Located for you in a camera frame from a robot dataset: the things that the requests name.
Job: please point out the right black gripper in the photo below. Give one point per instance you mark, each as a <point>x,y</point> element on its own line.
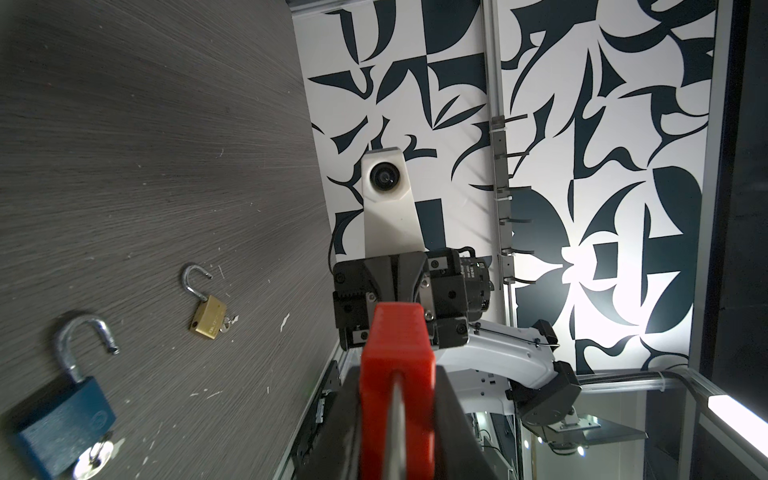
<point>453,286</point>

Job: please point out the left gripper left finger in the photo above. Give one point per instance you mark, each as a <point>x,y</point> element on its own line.
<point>336,454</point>

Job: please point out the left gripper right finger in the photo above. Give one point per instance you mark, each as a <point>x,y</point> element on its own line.
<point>457,453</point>

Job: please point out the red padlock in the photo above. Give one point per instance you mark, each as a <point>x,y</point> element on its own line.
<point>396,390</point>

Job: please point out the brass padlock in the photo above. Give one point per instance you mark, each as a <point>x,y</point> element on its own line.
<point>211,316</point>

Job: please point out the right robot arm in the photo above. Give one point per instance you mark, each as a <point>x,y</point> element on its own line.
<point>492,367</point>

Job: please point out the ceiling light strip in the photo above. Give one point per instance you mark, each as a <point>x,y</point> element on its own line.
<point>742,420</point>

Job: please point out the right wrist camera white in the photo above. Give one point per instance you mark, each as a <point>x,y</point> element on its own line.
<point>390,221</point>

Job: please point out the grey wall hook rail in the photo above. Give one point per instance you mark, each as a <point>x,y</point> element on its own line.
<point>503,197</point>

